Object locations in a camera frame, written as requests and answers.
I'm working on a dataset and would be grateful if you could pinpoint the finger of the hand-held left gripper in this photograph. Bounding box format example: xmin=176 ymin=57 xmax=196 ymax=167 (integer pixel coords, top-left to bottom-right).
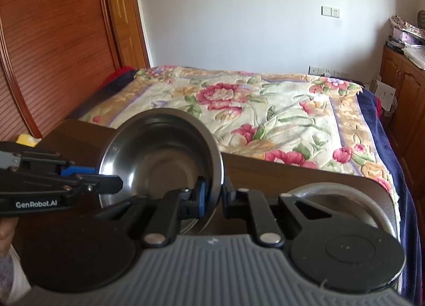
xmin=0 ymin=142 xmax=97 ymax=177
xmin=20 ymin=171 xmax=124 ymax=196

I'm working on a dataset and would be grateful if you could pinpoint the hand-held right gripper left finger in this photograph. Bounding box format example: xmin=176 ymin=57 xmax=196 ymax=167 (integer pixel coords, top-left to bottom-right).
xmin=95 ymin=176 xmax=214 ymax=249

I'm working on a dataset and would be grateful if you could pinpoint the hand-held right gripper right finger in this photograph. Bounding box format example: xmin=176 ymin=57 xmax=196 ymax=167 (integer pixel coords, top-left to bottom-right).
xmin=221 ymin=176 xmax=336 ymax=249

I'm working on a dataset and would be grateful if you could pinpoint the small steel bowl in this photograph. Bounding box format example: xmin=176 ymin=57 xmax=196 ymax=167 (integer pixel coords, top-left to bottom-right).
xmin=98 ymin=109 xmax=224 ymax=235

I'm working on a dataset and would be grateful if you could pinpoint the large steel bowl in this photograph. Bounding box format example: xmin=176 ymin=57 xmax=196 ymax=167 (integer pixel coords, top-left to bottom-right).
xmin=282 ymin=182 xmax=407 ymax=293

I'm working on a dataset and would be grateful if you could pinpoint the person's left hand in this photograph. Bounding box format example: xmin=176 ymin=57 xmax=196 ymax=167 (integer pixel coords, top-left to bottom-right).
xmin=0 ymin=218 xmax=19 ymax=255

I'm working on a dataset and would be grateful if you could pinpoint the floral blanket with navy border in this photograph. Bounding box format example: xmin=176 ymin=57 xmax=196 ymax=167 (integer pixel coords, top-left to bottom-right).
xmin=66 ymin=65 xmax=423 ymax=304

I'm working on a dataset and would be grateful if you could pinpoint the red cloth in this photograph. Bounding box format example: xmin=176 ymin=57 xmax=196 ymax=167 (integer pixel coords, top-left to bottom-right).
xmin=105 ymin=66 xmax=135 ymax=85

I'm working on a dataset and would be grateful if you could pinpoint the wooden louvered wardrobe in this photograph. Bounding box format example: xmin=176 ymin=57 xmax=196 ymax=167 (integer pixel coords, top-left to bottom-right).
xmin=0 ymin=0 xmax=151 ymax=142

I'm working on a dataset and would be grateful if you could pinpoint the white cardboard box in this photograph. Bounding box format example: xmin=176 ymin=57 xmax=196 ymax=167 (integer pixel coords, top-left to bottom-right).
xmin=373 ymin=75 xmax=398 ymax=117

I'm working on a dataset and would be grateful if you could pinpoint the wooden cabinet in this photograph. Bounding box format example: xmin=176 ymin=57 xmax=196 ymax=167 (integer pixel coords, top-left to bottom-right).
xmin=379 ymin=45 xmax=425 ymax=191

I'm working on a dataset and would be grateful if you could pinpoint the dark books stack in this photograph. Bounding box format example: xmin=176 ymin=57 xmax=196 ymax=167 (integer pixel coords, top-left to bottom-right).
xmin=386 ymin=36 xmax=407 ymax=49

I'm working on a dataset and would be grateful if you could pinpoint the white plastic bag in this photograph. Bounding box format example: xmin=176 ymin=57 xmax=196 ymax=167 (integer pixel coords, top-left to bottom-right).
xmin=402 ymin=44 xmax=425 ymax=69

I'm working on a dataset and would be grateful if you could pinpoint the purple box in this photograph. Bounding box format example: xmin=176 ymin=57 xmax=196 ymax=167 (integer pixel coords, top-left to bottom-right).
xmin=392 ymin=27 xmax=425 ymax=45

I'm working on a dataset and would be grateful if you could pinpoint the floral paper bundle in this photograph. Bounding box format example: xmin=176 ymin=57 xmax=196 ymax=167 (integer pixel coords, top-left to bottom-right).
xmin=389 ymin=15 xmax=425 ymax=36

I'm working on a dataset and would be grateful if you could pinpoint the row of wall sockets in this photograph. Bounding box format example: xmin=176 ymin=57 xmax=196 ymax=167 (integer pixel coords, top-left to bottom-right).
xmin=309 ymin=66 xmax=351 ymax=78

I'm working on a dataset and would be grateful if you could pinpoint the white wall switch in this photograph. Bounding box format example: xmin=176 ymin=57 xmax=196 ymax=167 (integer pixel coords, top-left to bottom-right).
xmin=321 ymin=5 xmax=341 ymax=19

